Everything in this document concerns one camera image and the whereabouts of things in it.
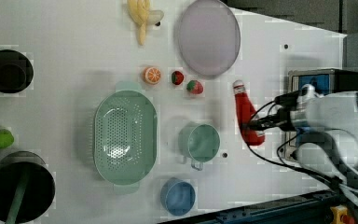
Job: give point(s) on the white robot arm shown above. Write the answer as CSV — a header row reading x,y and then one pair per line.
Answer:
x,y
337,176

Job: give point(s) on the dark red toy strawberry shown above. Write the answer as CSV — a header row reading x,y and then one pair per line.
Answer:
x,y
177,77

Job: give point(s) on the large black round base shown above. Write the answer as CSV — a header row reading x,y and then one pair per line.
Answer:
x,y
27,187

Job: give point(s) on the green mug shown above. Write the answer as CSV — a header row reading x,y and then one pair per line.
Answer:
x,y
199,142

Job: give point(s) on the silver black toaster oven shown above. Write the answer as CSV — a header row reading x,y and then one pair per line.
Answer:
x,y
332,79

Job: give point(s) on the red ketchup bottle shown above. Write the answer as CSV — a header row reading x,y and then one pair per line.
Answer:
x,y
244,112

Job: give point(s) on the blue cup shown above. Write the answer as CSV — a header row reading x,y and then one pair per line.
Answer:
x,y
177,196

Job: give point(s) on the small black round base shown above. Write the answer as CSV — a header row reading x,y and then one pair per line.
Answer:
x,y
16,71

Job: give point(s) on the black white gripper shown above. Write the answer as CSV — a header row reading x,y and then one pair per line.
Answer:
x,y
291,115

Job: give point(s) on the green toy lime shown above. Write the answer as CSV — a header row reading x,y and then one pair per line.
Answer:
x,y
6,138

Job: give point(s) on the toy orange half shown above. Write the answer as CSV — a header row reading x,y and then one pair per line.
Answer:
x,y
152,75

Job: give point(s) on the blue metal frame rail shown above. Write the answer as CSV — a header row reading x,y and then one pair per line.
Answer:
x,y
310,208

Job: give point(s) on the pink red toy strawberry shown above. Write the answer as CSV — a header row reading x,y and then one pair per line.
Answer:
x,y
194,87

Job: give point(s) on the yellow red emergency button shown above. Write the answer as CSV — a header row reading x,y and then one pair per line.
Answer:
x,y
341,216

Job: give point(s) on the lilac round plate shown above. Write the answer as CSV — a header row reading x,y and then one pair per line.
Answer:
x,y
209,37

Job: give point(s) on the green oval strainer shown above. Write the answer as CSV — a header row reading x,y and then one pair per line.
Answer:
x,y
125,137

